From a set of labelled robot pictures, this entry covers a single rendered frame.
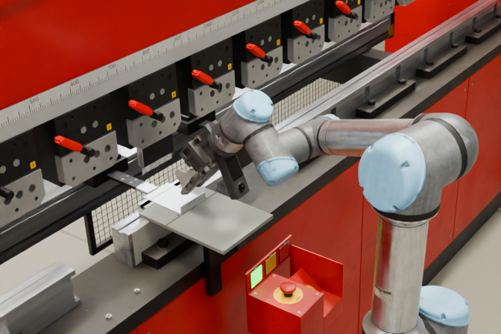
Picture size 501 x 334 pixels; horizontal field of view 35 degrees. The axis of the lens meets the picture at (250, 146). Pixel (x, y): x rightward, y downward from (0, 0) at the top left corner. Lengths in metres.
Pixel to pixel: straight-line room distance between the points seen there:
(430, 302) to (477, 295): 1.68
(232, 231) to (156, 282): 0.22
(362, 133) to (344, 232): 0.98
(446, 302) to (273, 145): 0.46
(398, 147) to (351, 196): 1.20
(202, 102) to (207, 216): 0.27
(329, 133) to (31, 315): 0.73
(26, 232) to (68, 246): 1.61
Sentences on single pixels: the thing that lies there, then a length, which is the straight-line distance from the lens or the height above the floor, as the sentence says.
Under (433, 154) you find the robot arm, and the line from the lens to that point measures 1.31.
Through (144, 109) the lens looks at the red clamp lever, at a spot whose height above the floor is 1.29.
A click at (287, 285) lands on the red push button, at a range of 1.97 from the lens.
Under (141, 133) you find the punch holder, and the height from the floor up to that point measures 1.21.
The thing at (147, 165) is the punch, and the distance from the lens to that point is 1.90.
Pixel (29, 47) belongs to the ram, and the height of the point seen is 1.50.
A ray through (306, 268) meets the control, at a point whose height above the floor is 0.75.
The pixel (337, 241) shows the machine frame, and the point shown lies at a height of 0.60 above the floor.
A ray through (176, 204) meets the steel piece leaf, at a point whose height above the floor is 1.00.
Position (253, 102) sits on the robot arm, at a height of 1.34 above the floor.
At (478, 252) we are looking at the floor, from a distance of 3.55.
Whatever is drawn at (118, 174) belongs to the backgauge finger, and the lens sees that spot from 2.08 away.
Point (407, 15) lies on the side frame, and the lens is 3.94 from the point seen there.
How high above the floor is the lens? 2.02
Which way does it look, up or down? 28 degrees down
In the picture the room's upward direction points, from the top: 2 degrees counter-clockwise
